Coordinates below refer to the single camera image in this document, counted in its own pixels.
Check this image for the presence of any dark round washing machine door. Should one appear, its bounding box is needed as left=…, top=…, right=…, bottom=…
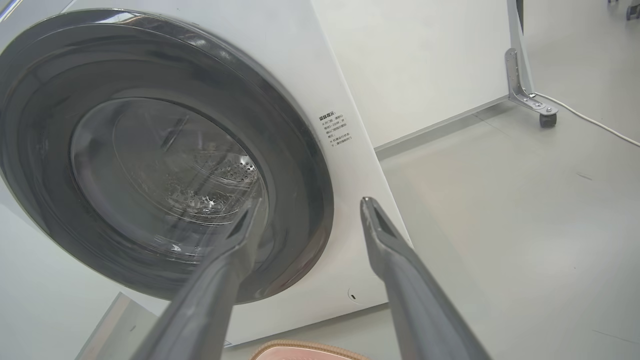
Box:
left=0, top=8, right=335, bottom=305

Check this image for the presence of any grey rolling chair base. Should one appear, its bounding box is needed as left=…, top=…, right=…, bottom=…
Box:
left=607, top=0, right=640, bottom=22

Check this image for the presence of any white front-load washing machine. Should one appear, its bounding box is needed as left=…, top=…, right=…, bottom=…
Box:
left=0, top=0, right=413, bottom=360

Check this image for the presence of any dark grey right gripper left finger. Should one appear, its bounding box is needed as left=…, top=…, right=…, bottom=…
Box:
left=131, top=198, right=264, bottom=360

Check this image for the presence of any white warning sticker black text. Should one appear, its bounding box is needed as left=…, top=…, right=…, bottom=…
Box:
left=318, top=110, right=354, bottom=148

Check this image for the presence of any white power cable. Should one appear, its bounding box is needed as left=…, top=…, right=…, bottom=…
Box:
left=531, top=92, right=640, bottom=149

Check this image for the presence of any white partition panel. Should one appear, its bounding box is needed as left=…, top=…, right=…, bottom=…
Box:
left=310, top=0, right=535, bottom=161

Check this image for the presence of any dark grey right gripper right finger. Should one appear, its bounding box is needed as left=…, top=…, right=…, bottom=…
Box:
left=360, top=196, right=492, bottom=360

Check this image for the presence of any pink laundry basket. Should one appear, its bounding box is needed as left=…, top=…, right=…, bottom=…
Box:
left=249, top=339, right=371, bottom=360

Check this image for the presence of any metal partition foot with caster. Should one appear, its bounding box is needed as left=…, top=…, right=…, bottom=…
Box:
left=504, top=48, right=559, bottom=128

